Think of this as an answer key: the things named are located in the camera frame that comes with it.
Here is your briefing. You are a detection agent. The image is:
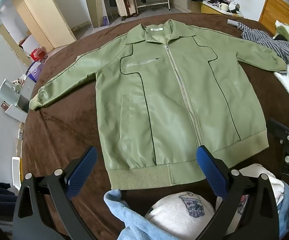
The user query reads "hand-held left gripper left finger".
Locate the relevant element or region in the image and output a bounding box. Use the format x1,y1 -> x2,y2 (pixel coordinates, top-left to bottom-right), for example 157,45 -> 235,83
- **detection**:
13,146 -> 98,240

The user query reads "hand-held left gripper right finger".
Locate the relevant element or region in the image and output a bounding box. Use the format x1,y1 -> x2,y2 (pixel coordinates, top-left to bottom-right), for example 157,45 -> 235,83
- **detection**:
194,145 -> 280,240

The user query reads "green zip jacket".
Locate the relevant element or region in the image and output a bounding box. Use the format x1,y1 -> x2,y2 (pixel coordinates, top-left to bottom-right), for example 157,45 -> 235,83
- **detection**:
29,19 -> 287,190

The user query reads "brown bed blanket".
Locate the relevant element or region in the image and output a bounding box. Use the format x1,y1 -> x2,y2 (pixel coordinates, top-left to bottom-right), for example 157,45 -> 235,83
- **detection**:
19,12 -> 289,240

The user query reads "white printed garment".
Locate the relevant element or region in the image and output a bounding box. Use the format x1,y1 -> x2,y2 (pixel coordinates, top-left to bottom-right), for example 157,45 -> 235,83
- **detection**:
144,164 -> 285,237

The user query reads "grey striped shirt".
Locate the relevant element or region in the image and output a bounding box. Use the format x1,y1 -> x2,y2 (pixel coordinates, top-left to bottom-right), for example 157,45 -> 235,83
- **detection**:
239,23 -> 289,66

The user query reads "white box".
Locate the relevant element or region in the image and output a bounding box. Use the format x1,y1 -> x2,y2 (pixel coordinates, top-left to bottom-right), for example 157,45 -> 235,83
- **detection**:
4,104 -> 29,124

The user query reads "wooden headboard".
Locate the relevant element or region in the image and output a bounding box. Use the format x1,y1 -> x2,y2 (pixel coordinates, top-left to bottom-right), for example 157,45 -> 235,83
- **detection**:
258,0 -> 289,32

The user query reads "blue plastic bin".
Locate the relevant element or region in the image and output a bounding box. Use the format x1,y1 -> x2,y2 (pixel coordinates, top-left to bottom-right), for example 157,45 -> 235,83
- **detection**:
25,61 -> 45,83

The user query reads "white kettle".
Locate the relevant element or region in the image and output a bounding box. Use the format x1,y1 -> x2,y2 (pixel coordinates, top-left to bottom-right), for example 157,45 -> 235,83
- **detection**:
0,79 -> 23,106

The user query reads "red bag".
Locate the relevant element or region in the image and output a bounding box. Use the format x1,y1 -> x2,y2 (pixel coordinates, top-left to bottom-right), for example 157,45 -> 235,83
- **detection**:
30,47 -> 48,62

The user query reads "yellow desk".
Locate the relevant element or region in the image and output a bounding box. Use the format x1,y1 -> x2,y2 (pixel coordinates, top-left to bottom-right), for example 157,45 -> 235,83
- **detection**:
200,0 -> 245,18

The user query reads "cream wardrobe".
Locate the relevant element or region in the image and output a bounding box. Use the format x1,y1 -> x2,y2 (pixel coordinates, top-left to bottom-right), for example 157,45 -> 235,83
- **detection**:
9,0 -> 77,51

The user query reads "standing mirror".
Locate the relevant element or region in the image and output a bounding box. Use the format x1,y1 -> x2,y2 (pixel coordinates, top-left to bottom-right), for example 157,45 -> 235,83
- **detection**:
83,0 -> 110,28

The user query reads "beige striped hanging garment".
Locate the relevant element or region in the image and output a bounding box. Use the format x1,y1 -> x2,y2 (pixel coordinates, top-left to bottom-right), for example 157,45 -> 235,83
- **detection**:
113,0 -> 138,18

